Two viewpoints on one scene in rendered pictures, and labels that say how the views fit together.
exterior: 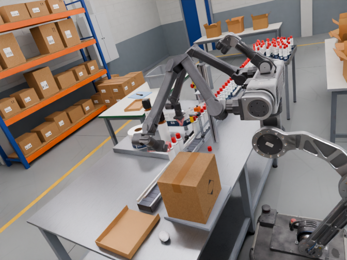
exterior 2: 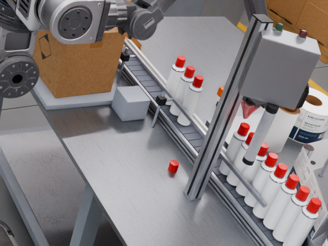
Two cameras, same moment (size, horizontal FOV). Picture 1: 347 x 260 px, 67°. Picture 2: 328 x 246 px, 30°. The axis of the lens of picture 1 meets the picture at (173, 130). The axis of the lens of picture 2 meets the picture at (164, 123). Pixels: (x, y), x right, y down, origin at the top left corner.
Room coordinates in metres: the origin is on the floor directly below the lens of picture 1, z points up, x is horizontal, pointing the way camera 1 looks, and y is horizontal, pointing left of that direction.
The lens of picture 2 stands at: (2.11, -1.93, 2.12)
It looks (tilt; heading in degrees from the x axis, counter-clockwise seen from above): 33 degrees down; 103
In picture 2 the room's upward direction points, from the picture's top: 19 degrees clockwise
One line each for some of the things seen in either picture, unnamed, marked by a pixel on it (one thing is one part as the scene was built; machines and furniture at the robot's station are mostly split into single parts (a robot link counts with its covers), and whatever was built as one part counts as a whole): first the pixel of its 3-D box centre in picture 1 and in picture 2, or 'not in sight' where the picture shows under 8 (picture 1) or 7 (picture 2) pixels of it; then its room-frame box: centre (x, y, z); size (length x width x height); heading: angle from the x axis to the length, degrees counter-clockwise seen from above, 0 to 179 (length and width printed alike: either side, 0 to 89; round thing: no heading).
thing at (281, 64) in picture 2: (201, 77); (277, 66); (2.01, -0.32, 1.38); 0.17 x 0.10 x 0.19; 18
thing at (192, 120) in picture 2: (184, 149); (179, 105); (1.72, -0.04, 0.96); 1.07 x 0.01 x 0.01; 143
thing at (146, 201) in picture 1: (198, 140); (221, 174); (1.98, -0.18, 0.86); 1.65 x 0.08 x 0.04; 143
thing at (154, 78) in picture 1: (163, 76); not in sight; (4.24, -0.07, 0.91); 0.60 x 0.40 x 0.22; 151
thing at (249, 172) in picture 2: (201, 121); (253, 169); (2.07, -0.25, 0.98); 0.05 x 0.05 x 0.20
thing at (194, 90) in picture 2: (180, 145); (191, 100); (1.76, -0.02, 0.98); 0.05 x 0.05 x 0.20
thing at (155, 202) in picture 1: (198, 140); (220, 175); (1.98, -0.18, 0.85); 1.65 x 0.11 x 0.05; 143
